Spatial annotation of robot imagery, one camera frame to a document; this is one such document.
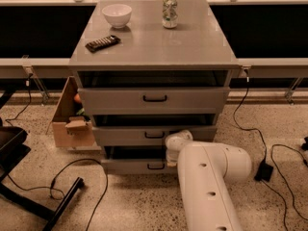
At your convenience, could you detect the grey drawer cabinet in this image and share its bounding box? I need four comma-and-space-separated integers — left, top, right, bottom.
68, 0, 241, 174

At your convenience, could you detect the black cable with adapter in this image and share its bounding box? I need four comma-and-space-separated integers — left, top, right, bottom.
232, 77, 290, 231

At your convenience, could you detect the black floor cable left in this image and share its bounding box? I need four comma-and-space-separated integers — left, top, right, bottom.
7, 158, 110, 231

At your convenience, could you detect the grey railing beam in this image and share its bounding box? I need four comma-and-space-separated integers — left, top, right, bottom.
0, 58, 308, 79

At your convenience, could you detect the dark snack bar packet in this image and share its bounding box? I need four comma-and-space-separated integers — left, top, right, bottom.
86, 35, 121, 53

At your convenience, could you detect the black power adapter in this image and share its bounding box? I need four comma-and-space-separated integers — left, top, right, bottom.
254, 161, 273, 182

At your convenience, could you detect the grey middle drawer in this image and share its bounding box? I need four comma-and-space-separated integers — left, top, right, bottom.
92, 125, 217, 146

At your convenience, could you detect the white green soda can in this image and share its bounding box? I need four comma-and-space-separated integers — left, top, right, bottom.
162, 0, 178, 29

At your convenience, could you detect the grey bottom drawer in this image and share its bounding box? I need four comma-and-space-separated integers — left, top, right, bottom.
102, 145, 176, 174

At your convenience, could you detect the grey drawer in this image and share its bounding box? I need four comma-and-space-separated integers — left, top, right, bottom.
78, 88, 229, 115
102, 145, 176, 174
92, 125, 217, 146

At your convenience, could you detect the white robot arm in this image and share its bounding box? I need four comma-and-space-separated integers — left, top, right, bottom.
165, 130, 252, 231

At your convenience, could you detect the grey top drawer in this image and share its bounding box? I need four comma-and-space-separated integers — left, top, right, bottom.
78, 88, 229, 115

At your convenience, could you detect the black cable left wall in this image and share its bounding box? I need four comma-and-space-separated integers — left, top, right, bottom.
5, 73, 35, 127

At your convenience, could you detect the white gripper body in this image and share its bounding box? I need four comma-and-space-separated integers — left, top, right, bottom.
165, 130, 193, 167

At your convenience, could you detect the brown cardboard box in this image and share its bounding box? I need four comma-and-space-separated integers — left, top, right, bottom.
52, 77, 95, 148

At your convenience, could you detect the black chair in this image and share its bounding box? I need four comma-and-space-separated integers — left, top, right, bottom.
0, 93, 81, 231

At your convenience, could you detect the white bowl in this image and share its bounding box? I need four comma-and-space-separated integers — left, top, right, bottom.
102, 4, 132, 28

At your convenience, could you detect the black cable far right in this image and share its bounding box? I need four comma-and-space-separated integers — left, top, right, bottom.
270, 143, 308, 222

